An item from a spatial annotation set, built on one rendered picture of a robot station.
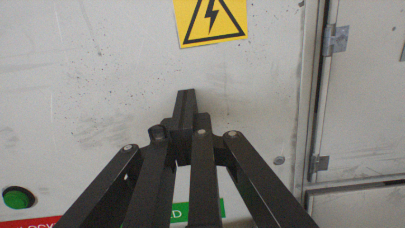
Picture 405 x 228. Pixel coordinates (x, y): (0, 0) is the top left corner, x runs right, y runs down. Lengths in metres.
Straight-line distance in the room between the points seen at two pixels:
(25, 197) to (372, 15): 0.60
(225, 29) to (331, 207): 0.66
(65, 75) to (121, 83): 0.05
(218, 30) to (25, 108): 0.19
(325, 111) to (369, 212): 0.39
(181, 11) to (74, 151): 0.18
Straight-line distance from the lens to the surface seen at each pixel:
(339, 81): 0.54
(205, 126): 0.15
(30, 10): 0.23
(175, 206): 0.29
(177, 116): 0.15
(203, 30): 0.19
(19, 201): 0.34
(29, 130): 0.28
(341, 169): 0.68
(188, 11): 0.19
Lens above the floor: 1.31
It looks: 27 degrees down
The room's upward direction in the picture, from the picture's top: 9 degrees counter-clockwise
